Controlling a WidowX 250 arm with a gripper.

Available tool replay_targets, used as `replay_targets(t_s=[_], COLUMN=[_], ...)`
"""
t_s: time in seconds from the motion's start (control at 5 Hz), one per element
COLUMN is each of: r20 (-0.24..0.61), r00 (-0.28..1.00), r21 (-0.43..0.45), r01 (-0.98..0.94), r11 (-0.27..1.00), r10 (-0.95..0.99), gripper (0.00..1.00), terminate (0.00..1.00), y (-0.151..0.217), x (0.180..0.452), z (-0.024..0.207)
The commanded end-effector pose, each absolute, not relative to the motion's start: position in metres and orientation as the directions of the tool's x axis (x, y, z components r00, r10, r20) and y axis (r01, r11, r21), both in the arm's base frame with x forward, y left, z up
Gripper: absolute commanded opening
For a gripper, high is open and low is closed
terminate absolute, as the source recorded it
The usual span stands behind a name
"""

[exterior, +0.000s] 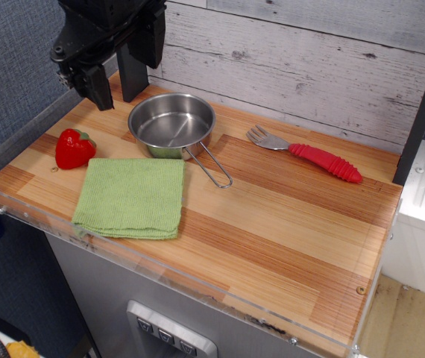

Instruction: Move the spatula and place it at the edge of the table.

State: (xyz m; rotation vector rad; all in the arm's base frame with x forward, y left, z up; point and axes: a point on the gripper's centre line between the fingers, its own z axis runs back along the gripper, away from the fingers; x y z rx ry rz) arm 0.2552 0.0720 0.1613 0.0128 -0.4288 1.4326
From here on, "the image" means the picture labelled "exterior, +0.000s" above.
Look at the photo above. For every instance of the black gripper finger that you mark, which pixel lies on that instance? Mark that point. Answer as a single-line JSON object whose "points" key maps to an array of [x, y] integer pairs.
{"points": [[146, 44], [91, 82]]}

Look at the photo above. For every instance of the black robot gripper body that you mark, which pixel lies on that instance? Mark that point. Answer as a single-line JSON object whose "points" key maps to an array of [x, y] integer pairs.
{"points": [[93, 31]]}

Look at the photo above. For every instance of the red-handled metal fork spatula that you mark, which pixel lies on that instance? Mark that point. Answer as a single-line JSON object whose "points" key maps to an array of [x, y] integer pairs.
{"points": [[335, 165]]}

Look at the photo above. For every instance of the red toy strawberry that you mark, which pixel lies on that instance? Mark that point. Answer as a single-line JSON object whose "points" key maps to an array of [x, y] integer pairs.
{"points": [[74, 149]]}

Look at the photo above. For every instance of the stainless steel pot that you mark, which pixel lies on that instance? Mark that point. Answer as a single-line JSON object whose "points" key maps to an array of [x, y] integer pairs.
{"points": [[176, 126]]}

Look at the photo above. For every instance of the green folded cloth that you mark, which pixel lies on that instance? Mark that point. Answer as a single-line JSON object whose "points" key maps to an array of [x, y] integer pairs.
{"points": [[132, 198]]}

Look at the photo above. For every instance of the clear acrylic table guard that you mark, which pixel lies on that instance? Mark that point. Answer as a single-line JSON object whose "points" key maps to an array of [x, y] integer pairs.
{"points": [[268, 268]]}

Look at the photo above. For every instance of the silver button control panel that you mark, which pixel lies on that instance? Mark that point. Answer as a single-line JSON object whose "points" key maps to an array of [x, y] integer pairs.
{"points": [[160, 336]]}

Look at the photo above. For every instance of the yellow object at corner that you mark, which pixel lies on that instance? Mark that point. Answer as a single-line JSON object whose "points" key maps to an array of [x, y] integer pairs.
{"points": [[21, 350]]}

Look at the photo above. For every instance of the dark grey left post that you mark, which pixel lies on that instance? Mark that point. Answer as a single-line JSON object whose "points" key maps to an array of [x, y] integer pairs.
{"points": [[133, 74]]}

